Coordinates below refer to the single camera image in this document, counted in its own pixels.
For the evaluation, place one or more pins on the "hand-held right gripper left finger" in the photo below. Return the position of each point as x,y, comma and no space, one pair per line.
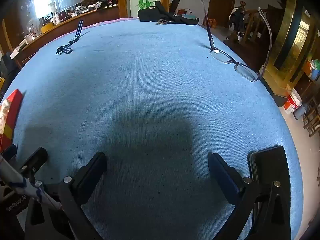
92,170

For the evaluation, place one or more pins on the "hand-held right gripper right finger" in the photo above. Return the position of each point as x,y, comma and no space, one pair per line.
225,177

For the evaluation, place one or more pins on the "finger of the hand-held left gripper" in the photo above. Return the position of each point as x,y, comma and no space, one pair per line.
35,161
8,153

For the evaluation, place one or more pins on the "red tray with white lining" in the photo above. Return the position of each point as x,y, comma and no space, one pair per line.
13,110

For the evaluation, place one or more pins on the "white blue patterned rod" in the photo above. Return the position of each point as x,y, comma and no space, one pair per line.
15,177

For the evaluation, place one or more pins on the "black smartphone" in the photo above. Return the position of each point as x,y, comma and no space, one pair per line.
268,162

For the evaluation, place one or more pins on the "grey bucket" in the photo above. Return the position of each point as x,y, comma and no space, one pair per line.
300,111

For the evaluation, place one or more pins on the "white bucket with red label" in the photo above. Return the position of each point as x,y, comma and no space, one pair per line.
292,102

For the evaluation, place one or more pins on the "white flat box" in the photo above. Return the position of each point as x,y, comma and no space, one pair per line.
18,51

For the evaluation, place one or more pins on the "blue table cloth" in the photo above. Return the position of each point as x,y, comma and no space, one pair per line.
150,80

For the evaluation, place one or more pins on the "purple framed eyeglasses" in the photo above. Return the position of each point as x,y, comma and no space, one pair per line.
246,72

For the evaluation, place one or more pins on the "yellow round container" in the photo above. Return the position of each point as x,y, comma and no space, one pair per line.
47,28

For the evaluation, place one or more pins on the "wooden counter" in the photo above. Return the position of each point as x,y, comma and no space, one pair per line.
75,21

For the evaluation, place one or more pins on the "gold pillar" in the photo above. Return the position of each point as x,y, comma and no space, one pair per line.
287,42

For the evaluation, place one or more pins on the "wooden stair railing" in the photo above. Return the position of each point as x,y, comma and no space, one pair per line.
250,22

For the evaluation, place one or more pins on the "bunch of keys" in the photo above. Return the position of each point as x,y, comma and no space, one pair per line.
161,22

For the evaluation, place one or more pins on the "wooden door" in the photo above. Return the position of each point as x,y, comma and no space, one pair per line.
221,0

